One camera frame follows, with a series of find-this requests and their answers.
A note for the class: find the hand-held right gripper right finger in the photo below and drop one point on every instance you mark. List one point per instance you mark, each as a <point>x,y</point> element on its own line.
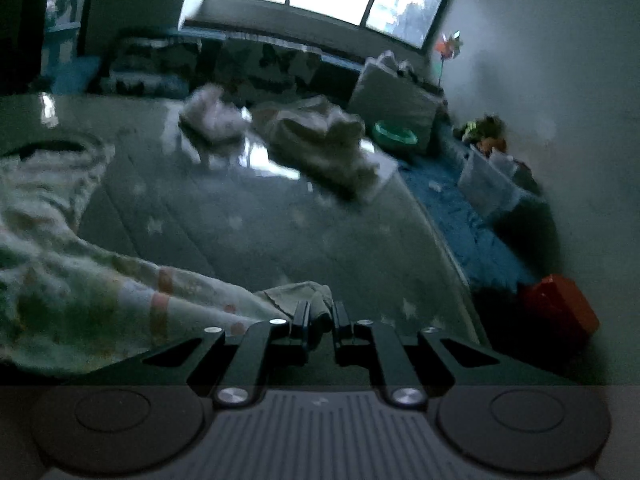
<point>341,321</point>

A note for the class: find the green and orange toys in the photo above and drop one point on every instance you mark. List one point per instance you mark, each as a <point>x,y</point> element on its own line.
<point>482,132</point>

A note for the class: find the folded beige garment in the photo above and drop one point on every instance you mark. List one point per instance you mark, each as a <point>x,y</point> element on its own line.
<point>320,137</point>

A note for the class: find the crumpled white garment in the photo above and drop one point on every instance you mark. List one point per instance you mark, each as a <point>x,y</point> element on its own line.
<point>212,115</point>

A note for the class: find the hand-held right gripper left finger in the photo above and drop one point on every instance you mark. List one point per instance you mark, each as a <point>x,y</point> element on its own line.
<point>301,321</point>

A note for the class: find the butterfly-print panel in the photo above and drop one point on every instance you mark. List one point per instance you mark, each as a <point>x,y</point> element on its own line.
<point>210,67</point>

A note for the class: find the colourful pinwheel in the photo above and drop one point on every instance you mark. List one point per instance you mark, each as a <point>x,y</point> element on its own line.
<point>448,45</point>

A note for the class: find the grey star-print mat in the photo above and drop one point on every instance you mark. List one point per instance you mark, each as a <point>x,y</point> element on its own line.
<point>260,220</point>

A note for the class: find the pastel printed garment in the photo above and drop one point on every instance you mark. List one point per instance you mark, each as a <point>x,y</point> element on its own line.
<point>75,280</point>

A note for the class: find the grey square cushion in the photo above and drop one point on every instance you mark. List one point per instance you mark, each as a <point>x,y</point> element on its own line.
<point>395,95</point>

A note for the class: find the green round dish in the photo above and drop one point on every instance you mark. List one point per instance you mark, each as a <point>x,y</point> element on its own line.
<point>395,132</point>

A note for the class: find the red box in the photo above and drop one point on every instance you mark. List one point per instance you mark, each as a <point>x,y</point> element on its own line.
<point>560,305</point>

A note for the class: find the white storage box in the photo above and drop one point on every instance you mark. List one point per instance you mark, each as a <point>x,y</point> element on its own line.
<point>492,180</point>

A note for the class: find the blue rug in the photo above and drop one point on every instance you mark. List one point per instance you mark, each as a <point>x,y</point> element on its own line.
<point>465,230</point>

